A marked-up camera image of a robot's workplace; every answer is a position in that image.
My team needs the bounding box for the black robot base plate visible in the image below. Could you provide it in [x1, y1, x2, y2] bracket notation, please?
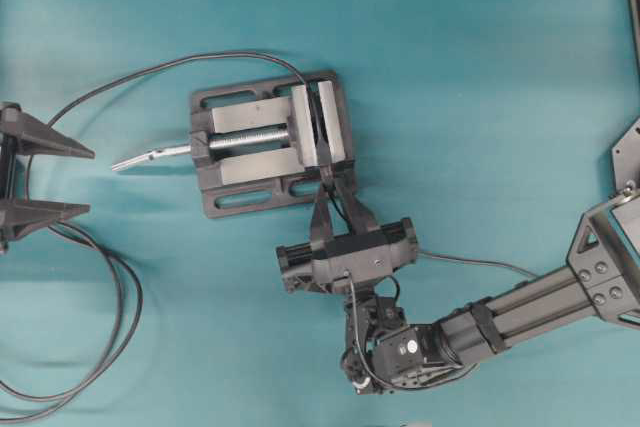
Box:
[611, 119, 639, 195]

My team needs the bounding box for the black USB cable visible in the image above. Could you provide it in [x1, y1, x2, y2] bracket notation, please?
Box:
[0, 50, 539, 422]

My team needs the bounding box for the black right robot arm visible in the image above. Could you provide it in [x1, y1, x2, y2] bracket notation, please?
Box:
[277, 182, 639, 394]

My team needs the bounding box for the black drill press vise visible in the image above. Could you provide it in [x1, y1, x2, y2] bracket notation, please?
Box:
[188, 69, 359, 221]

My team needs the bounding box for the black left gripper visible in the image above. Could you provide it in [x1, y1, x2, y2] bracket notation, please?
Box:
[1, 102, 95, 252]

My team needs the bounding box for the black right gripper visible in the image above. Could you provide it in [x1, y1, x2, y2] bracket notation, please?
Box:
[276, 172, 418, 294]

